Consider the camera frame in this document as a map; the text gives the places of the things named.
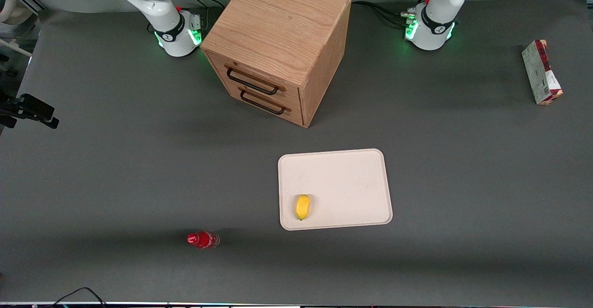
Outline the white tray edge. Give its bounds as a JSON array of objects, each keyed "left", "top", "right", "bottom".
[{"left": 278, "top": 149, "right": 393, "bottom": 231}]

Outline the red cookie box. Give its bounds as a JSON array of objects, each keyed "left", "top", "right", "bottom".
[{"left": 521, "top": 39, "right": 564, "bottom": 106}]

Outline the wooden drawer front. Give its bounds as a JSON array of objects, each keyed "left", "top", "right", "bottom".
[
  {"left": 220, "top": 82, "right": 305, "bottom": 128},
  {"left": 206, "top": 51, "right": 303, "bottom": 108}
]

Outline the yellow lemon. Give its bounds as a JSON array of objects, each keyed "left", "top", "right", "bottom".
[{"left": 296, "top": 195, "right": 311, "bottom": 221}]

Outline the wooden drawer cabinet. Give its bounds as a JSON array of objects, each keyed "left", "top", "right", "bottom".
[{"left": 200, "top": 0, "right": 353, "bottom": 128}]

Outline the red soda bottle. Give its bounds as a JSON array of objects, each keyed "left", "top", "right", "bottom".
[{"left": 187, "top": 231, "right": 221, "bottom": 250}]

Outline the black drawer handle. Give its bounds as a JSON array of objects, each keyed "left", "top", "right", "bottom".
[
  {"left": 226, "top": 65, "right": 284, "bottom": 96},
  {"left": 239, "top": 88, "right": 290, "bottom": 116}
]

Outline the black left arm base cable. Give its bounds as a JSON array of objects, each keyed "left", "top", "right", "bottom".
[{"left": 351, "top": 0, "right": 417, "bottom": 29}]

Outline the black looped cable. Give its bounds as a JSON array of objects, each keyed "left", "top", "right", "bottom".
[{"left": 45, "top": 287, "right": 108, "bottom": 308}]

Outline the black camera clamp mount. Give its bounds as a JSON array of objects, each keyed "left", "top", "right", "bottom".
[{"left": 0, "top": 92, "right": 60, "bottom": 130}]

